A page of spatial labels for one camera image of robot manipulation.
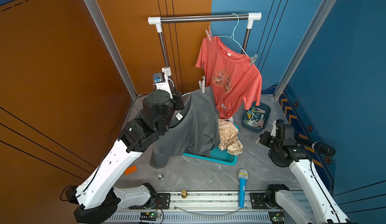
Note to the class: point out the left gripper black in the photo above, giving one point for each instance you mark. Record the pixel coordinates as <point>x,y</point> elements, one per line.
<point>178,106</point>

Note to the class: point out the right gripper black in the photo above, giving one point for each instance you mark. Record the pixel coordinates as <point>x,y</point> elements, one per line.
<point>264,137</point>

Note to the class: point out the white wire hanger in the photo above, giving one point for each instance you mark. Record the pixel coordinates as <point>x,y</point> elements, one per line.
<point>177,95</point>

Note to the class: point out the white clothespin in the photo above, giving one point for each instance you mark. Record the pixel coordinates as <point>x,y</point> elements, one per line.
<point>202,84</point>

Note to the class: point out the grey garment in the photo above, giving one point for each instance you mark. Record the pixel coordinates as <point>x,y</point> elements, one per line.
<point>194,129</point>

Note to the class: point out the red t-shirt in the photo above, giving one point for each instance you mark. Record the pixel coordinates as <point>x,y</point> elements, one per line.
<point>234,80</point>

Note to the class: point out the pink clothespin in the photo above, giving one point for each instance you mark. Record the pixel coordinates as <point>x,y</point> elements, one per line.
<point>209,33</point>

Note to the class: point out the grey clothespin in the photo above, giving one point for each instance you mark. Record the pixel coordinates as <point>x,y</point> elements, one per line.
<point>253,59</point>

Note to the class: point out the light green wire hanger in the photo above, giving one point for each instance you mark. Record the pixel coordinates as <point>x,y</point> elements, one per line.
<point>232,36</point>

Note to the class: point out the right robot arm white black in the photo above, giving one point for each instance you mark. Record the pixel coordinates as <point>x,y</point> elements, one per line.
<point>324,209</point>

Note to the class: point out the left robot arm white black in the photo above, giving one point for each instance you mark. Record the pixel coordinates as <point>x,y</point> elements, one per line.
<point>96,199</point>

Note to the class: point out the dark teal clothespin bin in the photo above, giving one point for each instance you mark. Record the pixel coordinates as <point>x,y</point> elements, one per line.
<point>256,118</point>

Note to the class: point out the beige patterned cloth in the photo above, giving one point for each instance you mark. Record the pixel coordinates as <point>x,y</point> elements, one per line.
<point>229,135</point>

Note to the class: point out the blue toy microphone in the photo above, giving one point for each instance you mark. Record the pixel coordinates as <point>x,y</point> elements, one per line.
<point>243,176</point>

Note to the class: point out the teal plastic laundry basket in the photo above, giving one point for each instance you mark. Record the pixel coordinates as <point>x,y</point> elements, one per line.
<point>217,156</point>

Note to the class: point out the right green circuit board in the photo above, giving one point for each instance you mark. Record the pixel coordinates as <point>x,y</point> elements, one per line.
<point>277,218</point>

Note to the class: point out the green circuit board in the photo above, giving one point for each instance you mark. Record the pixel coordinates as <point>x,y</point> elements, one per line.
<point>277,218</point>
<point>150,217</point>

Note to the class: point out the orange rectangular tag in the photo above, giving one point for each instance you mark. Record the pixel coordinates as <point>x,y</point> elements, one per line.
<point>130,170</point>

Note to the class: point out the small brass weight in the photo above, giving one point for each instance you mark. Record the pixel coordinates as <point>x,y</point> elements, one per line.
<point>184,194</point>

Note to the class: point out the metal clothes drying rack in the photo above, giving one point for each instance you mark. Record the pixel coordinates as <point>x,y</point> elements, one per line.
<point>180,39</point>

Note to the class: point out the left green circuit board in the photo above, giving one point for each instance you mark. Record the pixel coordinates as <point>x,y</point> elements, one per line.
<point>150,217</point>

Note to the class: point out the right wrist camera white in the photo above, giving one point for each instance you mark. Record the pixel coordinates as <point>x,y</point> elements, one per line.
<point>278,121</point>

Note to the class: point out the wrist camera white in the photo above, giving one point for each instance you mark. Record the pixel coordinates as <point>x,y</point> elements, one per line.
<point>278,121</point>
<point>161,82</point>

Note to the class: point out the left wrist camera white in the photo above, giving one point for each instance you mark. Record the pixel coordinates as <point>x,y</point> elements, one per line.
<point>161,82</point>

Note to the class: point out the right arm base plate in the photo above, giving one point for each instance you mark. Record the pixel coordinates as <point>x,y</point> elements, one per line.
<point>263,201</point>

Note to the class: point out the aluminium front rail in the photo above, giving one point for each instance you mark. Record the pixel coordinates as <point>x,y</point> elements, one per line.
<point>210,201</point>

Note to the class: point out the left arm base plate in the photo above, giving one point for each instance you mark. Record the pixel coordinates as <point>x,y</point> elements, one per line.
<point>161,201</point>

